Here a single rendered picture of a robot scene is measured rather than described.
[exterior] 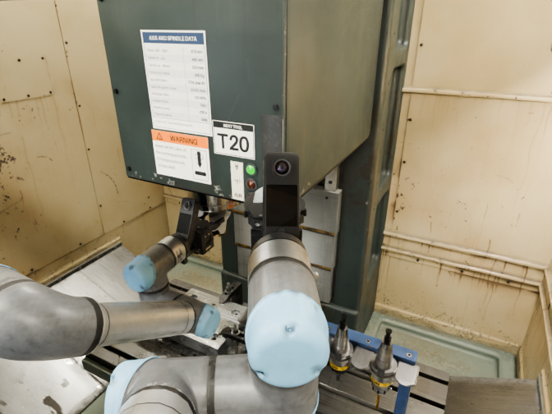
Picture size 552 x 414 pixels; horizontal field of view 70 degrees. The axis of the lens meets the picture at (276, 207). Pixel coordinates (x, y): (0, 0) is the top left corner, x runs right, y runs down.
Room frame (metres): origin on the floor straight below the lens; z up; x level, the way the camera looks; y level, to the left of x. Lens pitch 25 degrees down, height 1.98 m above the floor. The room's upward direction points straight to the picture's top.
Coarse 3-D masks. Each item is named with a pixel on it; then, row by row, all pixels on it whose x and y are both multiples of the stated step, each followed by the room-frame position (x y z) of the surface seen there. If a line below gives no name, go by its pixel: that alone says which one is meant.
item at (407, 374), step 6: (402, 366) 0.71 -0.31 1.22; (408, 366) 0.71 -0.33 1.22; (414, 366) 0.71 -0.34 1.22; (396, 372) 0.69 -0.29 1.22; (402, 372) 0.69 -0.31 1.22; (408, 372) 0.69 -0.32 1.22; (414, 372) 0.69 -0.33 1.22; (396, 378) 0.67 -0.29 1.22; (402, 378) 0.67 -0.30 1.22; (408, 378) 0.67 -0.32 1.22; (414, 378) 0.67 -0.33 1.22; (402, 384) 0.66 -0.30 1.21; (408, 384) 0.65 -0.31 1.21; (414, 384) 0.65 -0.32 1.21
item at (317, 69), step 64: (128, 0) 0.88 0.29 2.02; (192, 0) 0.81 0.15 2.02; (256, 0) 0.75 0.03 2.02; (320, 0) 0.85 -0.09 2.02; (128, 64) 0.89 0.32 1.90; (256, 64) 0.75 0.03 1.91; (320, 64) 0.86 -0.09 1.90; (128, 128) 0.91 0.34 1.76; (256, 128) 0.75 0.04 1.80; (320, 128) 0.88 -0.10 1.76
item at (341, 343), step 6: (342, 330) 0.75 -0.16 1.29; (336, 336) 0.76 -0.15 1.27; (342, 336) 0.75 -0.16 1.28; (348, 336) 0.76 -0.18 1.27; (336, 342) 0.75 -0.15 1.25; (342, 342) 0.74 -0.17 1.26; (348, 342) 0.75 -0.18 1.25; (336, 348) 0.75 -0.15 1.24; (342, 348) 0.74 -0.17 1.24; (348, 348) 0.75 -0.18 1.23
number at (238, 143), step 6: (228, 132) 0.78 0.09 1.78; (234, 132) 0.77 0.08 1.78; (228, 138) 0.78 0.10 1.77; (234, 138) 0.77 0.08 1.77; (240, 138) 0.77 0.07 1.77; (246, 138) 0.76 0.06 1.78; (228, 144) 0.78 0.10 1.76; (234, 144) 0.77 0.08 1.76; (240, 144) 0.77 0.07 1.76; (246, 144) 0.76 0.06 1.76; (234, 150) 0.77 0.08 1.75; (240, 150) 0.77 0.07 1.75; (246, 150) 0.76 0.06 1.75
